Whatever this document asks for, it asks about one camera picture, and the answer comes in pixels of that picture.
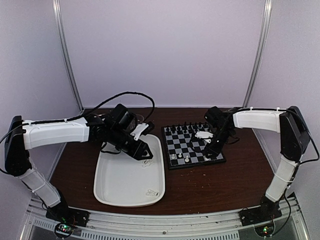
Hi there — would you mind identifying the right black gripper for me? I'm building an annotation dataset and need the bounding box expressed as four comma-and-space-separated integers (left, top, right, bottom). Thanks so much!
204, 127, 234, 159

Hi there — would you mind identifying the white rectangular tray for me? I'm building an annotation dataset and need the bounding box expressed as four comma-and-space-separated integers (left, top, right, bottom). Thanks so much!
93, 134, 166, 208

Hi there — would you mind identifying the white chess piece pair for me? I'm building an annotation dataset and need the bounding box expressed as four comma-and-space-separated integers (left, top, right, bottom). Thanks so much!
146, 189, 159, 197

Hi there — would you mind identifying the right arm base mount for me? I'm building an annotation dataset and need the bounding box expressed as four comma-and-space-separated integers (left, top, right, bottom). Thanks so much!
239, 206, 282, 227

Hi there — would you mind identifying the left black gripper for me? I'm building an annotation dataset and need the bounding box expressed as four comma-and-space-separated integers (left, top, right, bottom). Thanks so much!
108, 126, 153, 161

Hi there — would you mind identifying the left aluminium frame post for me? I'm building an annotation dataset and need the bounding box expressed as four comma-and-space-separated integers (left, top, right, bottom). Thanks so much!
52, 0, 84, 112

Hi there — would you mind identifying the aluminium frame post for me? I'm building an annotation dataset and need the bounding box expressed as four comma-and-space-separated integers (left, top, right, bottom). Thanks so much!
52, 0, 84, 112
242, 0, 273, 108

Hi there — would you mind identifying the black chess pieces row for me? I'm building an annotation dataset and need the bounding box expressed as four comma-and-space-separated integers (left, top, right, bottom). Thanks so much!
162, 122, 210, 136

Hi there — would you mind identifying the front aluminium rail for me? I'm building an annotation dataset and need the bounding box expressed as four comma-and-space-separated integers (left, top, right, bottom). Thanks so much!
17, 196, 311, 240

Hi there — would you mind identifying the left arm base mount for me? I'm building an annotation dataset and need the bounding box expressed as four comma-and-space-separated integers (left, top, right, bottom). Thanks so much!
45, 207, 90, 227

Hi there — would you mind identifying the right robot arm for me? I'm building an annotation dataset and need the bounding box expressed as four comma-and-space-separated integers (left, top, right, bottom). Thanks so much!
204, 106, 313, 221

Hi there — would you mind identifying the black and white chessboard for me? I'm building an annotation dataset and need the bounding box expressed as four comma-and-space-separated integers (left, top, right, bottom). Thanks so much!
161, 127, 227, 170

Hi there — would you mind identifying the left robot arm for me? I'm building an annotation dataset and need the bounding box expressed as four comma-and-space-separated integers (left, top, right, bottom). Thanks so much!
3, 104, 154, 222

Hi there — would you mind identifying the clear drinking glass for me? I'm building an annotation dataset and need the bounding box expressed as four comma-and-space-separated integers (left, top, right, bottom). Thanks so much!
133, 114, 145, 125

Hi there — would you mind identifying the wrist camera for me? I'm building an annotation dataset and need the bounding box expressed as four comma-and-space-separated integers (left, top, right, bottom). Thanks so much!
194, 131, 214, 143
130, 121, 155, 141

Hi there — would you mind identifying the white chess bishop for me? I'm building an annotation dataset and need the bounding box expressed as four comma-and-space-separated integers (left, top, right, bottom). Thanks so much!
184, 155, 190, 163

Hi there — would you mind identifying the right aluminium frame post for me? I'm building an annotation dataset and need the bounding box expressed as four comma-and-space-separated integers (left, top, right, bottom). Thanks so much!
242, 0, 273, 108

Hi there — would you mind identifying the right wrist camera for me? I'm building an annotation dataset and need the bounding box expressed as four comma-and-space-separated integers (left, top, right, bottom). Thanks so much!
194, 131, 214, 143

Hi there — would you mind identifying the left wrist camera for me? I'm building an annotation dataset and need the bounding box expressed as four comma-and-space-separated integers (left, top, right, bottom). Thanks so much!
130, 121, 155, 141

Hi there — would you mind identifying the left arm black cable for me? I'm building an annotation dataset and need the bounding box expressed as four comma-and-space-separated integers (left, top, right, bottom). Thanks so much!
64, 91, 155, 123

